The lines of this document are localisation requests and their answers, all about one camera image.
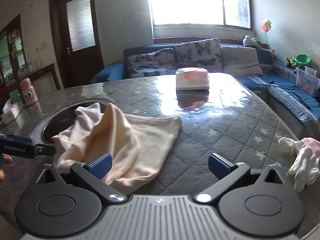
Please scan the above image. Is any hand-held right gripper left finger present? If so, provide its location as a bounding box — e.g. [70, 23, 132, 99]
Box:
[35, 152, 127, 204]

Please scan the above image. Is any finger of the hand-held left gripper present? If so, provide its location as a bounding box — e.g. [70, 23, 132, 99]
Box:
[0, 142, 56, 159]
[0, 134, 33, 144]

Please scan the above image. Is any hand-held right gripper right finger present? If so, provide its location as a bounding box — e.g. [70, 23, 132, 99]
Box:
[194, 152, 285, 204]

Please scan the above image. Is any cream knit garment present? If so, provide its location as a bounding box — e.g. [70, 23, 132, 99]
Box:
[51, 102, 182, 187]

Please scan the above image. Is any person's left hand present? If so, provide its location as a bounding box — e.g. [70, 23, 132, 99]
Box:
[0, 154, 13, 182]

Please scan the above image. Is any white tissue box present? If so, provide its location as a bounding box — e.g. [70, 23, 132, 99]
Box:
[2, 97, 22, 125]

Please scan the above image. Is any built-in induction cooker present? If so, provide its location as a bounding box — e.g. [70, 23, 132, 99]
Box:
[31, 97, 109, 147]

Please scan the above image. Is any pink cartoon thermos bottle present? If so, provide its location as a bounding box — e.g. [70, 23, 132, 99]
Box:
[20, 78, 38, 106]

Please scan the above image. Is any dark wooden cabinet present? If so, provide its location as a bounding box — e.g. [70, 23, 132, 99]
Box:
[0, 14, 63, 100]

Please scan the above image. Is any white and pink small garment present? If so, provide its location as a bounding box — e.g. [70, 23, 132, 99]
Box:
[278, 137, 320, 193]

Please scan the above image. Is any pink white tissue pack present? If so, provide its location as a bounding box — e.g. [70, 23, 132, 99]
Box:
[176, 67, 210, 91]

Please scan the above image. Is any dark wooden door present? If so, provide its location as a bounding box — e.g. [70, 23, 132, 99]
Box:
[49, 0, 104, 89]

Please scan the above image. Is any blue sofa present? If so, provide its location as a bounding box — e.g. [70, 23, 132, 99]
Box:
[90, 39, 320, 138]

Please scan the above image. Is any grey cushion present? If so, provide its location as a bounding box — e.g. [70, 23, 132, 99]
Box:
[220, 45, 264, 77]

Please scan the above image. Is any butterfly print cushion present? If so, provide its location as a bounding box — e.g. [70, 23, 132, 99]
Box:
[126, 48, 178, 78]
[175, 38, 223, 73]

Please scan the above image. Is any clear plastic storage box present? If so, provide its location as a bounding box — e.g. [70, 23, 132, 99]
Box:
[295, 66, 320, 97]

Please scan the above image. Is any panda plush toy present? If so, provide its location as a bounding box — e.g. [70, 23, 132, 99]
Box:
[242, 35, 263, 48]

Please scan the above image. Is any green plastic bowl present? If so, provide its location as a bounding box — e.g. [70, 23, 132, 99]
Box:
[295, 54, 312, 67]

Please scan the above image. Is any colourful pinwheel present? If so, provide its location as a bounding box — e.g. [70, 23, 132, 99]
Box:
[261, 19, 273, 45]

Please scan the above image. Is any window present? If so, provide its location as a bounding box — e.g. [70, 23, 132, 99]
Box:
[146, 0, 252, 29]

